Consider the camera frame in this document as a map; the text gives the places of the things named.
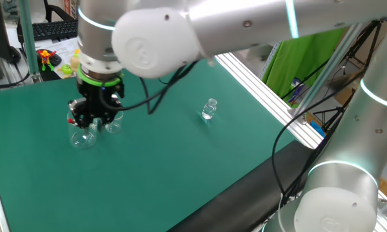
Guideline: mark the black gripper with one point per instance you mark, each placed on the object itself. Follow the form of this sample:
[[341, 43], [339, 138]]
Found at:
[[95, 96]]

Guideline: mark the glass dropper with red bulb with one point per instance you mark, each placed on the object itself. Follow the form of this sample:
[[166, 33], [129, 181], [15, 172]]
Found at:
[[71, 121]]

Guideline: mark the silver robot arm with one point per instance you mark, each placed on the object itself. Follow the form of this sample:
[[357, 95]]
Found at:
[[245, 19]]

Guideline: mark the small glass beaker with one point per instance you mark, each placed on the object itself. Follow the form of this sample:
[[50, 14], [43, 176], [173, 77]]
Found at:
[[114, 127]]

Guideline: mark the large glass beaker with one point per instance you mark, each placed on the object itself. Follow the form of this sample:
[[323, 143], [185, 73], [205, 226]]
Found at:
[[84, 140]]

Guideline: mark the green toy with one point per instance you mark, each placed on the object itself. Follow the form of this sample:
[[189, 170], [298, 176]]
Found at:
[[65, 69]]

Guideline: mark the colourful plastic toys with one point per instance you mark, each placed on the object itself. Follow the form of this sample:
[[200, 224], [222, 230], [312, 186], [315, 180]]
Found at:
[[64, 48]]

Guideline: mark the red yellow toy figure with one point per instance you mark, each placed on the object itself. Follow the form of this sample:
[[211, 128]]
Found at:
[[45, 59]]

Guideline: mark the green table mat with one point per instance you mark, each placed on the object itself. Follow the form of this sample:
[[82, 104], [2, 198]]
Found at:
[[164, 161]]

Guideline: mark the black keyboard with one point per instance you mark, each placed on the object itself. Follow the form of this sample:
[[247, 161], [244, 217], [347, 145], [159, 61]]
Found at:
[[51, 29]]

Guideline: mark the black chair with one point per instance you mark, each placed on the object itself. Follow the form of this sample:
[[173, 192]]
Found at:
[[56, 11]]

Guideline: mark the small clear glass bottle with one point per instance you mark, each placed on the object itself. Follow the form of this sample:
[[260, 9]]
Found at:
[[209, 111]]

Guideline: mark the black rubber mat strip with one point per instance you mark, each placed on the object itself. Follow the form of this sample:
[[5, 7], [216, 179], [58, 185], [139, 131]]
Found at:
[[245, 193]]

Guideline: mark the green cloth backdrop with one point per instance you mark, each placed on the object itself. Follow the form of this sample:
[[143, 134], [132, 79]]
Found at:
[[296, 58]]

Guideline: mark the black tripod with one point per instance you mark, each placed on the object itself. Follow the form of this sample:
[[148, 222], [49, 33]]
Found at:
[[378, 25]]

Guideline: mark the aluminium frame post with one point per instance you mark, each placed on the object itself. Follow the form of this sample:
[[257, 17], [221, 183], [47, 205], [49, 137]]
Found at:
[[28, 38], [327, 69]]

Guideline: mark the aluminium profile table frame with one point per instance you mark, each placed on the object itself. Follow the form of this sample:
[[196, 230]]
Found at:
[[261, 91]]

